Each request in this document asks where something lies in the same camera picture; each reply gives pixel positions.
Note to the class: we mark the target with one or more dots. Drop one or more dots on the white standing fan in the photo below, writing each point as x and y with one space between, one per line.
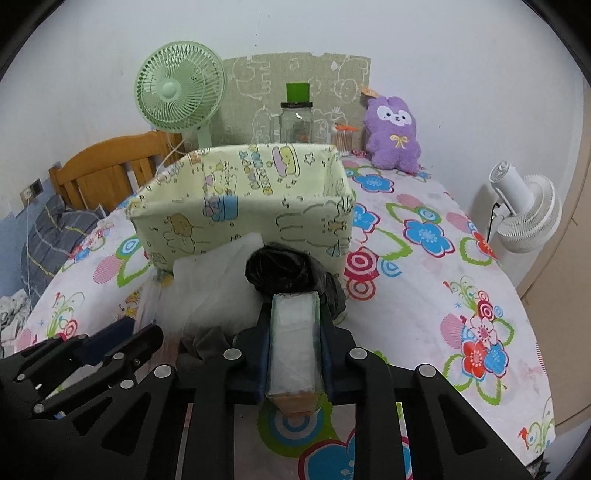
533 208

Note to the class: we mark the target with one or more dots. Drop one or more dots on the yellow cartoon fabric storage box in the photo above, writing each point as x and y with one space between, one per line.
293 194

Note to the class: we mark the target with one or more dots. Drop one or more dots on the purple plush bunny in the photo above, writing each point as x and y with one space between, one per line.
392 135

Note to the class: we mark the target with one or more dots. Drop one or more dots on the white cloth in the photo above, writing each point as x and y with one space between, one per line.
211 290

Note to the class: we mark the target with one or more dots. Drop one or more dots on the glass mason jar mug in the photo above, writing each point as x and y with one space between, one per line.
293 125

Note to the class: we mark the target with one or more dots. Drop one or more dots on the green desk fan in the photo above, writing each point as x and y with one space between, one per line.
179 88

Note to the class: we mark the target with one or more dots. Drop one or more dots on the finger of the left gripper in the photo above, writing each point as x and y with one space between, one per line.
57 375

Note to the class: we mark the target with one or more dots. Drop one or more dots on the green cup on jar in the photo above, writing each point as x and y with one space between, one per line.
298 92

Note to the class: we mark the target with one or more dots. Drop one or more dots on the green cartoon patterned board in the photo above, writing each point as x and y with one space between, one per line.
258 86

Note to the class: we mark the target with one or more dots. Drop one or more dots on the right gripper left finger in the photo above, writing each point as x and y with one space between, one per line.
169 424

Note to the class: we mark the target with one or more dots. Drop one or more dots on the wooden bed headboard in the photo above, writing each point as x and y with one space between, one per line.
108 172

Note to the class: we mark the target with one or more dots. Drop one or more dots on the wall power socket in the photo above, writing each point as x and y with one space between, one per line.
31 192

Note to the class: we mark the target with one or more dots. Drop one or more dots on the cotton swab jar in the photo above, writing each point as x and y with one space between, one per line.
342 137

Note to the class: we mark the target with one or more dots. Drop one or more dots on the green orange tissue pack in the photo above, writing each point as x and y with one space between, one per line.
294 383

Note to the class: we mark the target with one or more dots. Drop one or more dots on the blue plaid pillow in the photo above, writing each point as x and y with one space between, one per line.
50 242

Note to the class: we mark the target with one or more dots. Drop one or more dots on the floral tablecloth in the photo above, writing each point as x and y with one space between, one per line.
422 283

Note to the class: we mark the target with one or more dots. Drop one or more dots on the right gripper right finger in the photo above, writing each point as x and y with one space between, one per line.
409 423

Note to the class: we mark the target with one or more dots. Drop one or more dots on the white crumpled bedding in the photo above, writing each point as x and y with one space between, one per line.
14 311

